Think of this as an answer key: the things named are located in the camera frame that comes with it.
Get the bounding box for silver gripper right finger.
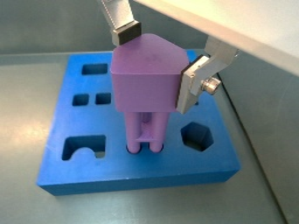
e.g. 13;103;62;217
176;36;238;114

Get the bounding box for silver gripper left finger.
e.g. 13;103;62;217
97;0;141;46

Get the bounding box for purple three prong block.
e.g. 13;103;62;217
109;34;188;153

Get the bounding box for blue shape sorter board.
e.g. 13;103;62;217
37;52;240;196

